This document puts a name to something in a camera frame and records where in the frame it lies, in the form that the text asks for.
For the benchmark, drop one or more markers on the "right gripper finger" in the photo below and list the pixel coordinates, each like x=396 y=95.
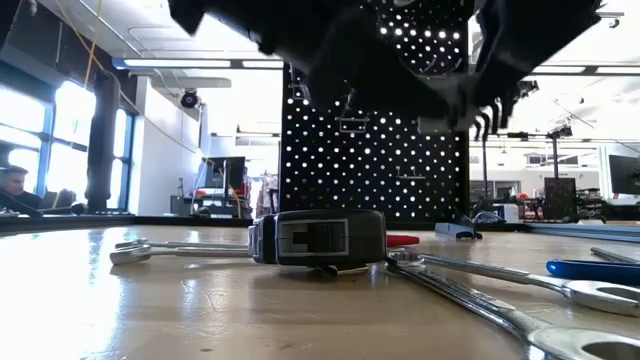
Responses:
x=472 y=95

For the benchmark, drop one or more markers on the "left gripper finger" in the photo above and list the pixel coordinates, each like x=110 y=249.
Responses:
x=390 y=95

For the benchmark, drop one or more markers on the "red utility knife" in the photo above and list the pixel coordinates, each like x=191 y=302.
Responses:
x=402 y=240

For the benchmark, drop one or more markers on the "black tape measure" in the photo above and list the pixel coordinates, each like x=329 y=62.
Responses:
x=320 y=237

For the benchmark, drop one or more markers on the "large chrome combination wrench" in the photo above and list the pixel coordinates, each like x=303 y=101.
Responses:
x=470 y=301
x=500 y=272

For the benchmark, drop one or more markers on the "long fluorescent light bar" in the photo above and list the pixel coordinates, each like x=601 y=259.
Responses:
x=175 y=63
x=575 y=70

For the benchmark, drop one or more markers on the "black pegboard stand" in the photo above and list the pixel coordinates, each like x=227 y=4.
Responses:
x=465 y=175

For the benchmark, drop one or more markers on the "black pipe rack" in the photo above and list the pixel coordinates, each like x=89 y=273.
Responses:
x=554 y=155

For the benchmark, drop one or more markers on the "white box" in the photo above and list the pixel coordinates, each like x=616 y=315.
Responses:
x=506 y=212

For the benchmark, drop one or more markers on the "black mesh cabinet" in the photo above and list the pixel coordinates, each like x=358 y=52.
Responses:
x=560 y=200

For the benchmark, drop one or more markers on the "black computer monitor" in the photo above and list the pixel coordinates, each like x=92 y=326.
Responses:
x=625 y=175
x=227 y=172

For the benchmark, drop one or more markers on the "cluttered workbench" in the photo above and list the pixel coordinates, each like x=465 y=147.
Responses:
x=215 y=202

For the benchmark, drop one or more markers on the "black padded pillar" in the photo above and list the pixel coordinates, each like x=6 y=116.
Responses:
x=102 y=150

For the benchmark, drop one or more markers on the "person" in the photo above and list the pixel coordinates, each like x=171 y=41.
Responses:
x=15 y=187

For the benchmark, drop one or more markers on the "black hanging camera rig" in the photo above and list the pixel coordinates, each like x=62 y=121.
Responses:
x=527 y=89

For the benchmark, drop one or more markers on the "black dome camera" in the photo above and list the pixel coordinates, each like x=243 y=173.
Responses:
x=189 y=99

